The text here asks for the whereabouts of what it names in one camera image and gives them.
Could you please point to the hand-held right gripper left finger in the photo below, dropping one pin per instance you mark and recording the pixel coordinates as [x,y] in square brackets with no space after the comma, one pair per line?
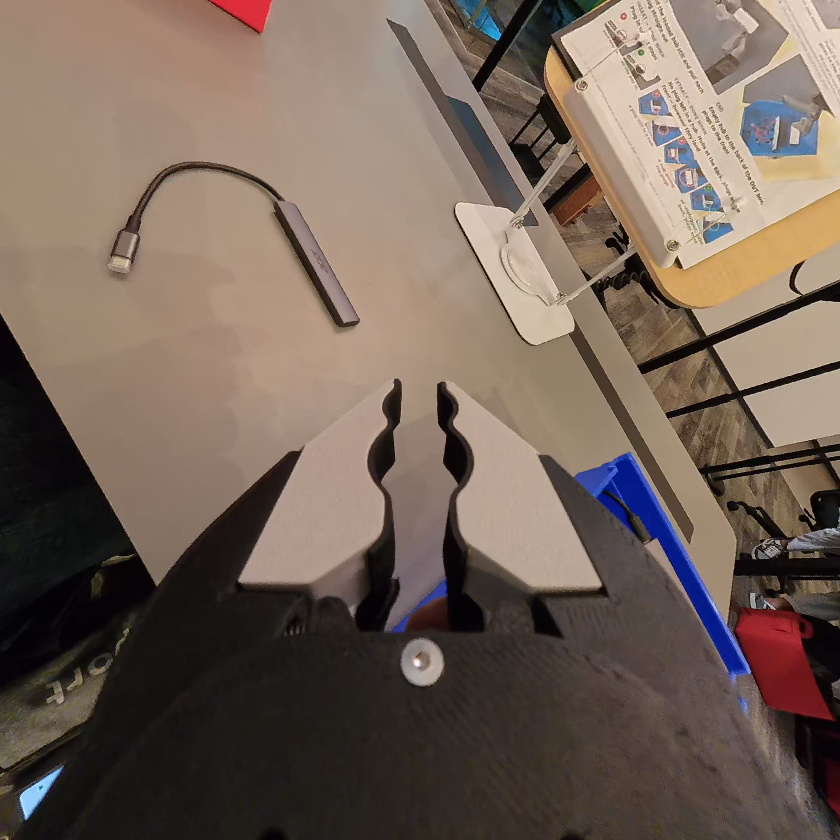
[315,512]

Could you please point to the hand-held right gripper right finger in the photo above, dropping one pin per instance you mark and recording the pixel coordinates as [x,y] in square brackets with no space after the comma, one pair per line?
[525,518]

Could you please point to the blue plastic bin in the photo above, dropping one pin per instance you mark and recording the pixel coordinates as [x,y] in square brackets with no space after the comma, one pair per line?
[689,590]

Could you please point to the slim grey usb-c hub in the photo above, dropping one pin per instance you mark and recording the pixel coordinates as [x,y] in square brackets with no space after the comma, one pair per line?
[315,262]

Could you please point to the red plastic bin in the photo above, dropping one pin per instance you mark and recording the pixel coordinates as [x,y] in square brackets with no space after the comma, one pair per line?
[246,10]

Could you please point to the person's right hand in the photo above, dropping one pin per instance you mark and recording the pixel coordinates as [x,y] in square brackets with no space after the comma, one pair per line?
[430,613]

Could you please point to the document stand with wooden board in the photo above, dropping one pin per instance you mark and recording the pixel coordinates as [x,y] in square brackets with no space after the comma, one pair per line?
[512,262]

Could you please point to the red bag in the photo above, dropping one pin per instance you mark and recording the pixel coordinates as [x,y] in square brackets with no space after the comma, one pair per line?
[781,663]

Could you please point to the grey printed bag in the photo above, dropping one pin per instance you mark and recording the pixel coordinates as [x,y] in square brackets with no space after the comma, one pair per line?
[65,695]

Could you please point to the phone with lit screen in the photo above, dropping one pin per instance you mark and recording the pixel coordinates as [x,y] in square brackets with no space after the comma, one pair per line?
[40,794]

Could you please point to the black floor stand pole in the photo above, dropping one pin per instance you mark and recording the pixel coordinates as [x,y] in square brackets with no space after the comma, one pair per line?
[508,43]

